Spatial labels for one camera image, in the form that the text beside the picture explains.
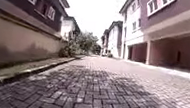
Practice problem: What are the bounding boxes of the maroon building with carport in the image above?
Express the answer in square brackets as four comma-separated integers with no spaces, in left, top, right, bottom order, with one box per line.
[133,0,190,72]

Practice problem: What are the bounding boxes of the green bushes and trees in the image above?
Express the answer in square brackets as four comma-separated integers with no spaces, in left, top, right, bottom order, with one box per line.
[58,29,101,61]

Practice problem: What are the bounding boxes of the white building with dark roof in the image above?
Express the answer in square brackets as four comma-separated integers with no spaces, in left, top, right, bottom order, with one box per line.
[59,15,83,43]

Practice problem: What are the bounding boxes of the grey brick paved road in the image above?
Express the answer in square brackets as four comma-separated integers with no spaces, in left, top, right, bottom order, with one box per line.
[0,46,190,108]

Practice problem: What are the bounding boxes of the tan boundary wall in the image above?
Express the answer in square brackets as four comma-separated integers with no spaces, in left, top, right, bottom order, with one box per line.
[0,0,74,83]

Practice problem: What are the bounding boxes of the raised concrete pavement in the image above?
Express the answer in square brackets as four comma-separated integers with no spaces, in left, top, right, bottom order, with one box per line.
[0,47,87,97]

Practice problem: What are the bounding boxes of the pale building with dark roof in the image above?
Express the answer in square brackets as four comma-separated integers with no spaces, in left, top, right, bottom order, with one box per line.
[99,19,125,59]

